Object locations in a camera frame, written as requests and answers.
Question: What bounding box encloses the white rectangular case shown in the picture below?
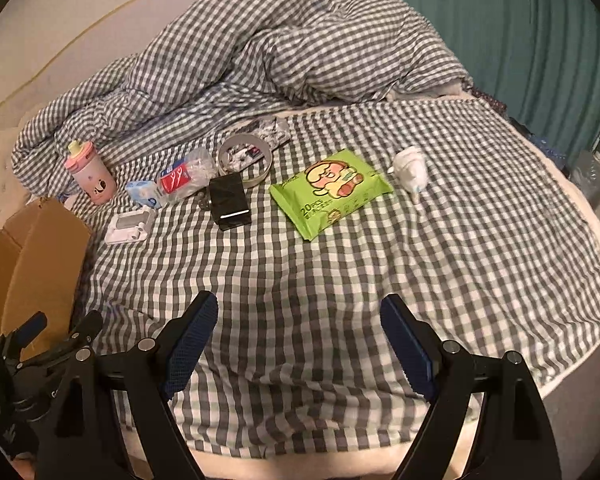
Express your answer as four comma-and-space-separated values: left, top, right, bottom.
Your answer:
105, 206, 157, 245

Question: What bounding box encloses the blue tissue packet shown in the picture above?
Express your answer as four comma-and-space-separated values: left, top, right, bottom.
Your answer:
125, 181, 163, 209

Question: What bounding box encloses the black small box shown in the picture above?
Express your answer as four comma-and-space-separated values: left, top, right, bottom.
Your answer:
209, 172, 251, 231

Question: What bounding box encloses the clear plastic jar red label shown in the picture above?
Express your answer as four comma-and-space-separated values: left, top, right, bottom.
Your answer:
157, 148, 218, 204

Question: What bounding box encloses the white tissue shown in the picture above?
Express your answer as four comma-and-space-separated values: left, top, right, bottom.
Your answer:
389, 146, 428, 200

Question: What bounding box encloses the green wet wipes pack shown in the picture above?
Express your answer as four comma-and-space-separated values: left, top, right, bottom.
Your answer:
270, 150, 393, 242

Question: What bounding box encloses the brown cardboard box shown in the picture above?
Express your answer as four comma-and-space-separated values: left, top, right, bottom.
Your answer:
0, 198, 91, 360

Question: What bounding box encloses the pink kids water bottle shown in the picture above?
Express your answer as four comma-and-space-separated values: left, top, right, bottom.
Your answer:
65, 140, 117, 205

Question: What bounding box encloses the grey gingham bed sheet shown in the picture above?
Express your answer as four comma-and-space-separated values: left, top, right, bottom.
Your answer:
74, 99, 600, 458

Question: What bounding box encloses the grey gingham duvet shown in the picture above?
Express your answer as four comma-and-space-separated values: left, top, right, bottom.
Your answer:
12, 0, 471, 196

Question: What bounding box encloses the teal curtain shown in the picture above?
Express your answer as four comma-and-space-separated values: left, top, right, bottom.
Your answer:
405, 0, 600, 160

